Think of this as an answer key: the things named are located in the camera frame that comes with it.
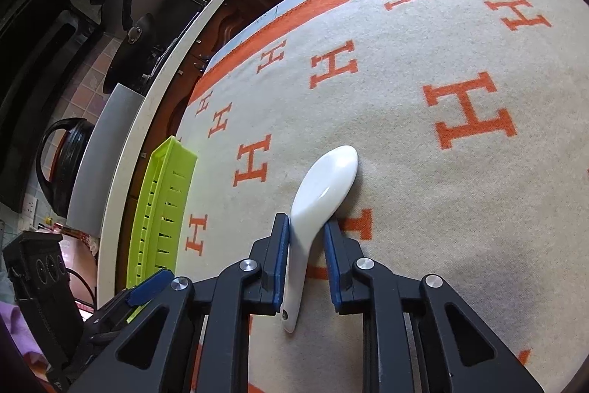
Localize lime green utensil tray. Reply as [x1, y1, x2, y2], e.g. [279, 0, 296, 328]
[126, 135, 200, 322]

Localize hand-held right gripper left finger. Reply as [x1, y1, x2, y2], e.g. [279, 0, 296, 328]
[69, 213, 290, 393]

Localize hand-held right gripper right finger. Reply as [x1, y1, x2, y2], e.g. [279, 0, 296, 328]
[323, 220, 546, 393]

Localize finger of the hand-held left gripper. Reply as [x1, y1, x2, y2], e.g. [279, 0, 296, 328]
[126, 269, 174, 308]

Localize white ceramic spoon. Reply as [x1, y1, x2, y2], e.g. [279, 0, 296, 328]
[282, 144, 360, 334]

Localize orange beige printed blanket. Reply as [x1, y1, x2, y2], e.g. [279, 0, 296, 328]
[175, 0, 589, 393]

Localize stainless steel divider plate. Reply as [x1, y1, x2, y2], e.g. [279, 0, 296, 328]
[68, 82, 149, 238]

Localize purple cloth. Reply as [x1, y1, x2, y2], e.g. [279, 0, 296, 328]
[0, 301, 45, 381]

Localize black pressure cooker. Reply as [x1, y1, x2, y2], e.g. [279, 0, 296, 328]
[36, 117, 98, 229]

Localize black wok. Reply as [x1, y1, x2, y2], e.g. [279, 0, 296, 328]
[102, 13, 160, 95]

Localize floral cloth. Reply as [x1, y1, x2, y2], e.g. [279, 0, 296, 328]
[57, 232, 100, 259]

